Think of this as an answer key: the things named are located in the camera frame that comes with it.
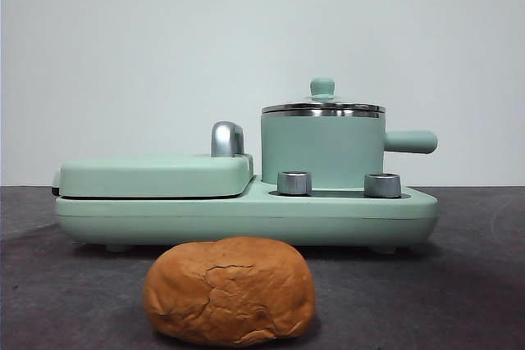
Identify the glass pot lid green knob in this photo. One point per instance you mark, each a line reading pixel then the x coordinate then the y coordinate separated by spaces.
pixel 322 87

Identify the silver control knob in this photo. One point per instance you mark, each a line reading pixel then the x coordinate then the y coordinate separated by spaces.
pixel 382 185
pixel 294 183

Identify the green breakfast machine base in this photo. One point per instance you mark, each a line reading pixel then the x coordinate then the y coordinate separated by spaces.
pixel 246 219

